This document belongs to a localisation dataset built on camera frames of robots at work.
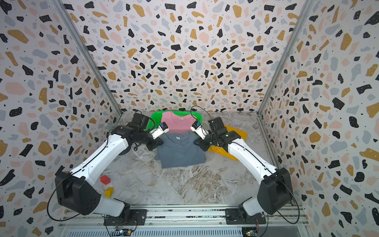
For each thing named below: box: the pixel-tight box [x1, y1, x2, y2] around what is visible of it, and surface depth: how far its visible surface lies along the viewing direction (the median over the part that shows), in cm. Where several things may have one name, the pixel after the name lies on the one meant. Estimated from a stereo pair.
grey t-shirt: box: [153, 131, 206, 169], surface depth 83 cm
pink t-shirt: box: [160, 111, 197, 133], surface depth 111 cm
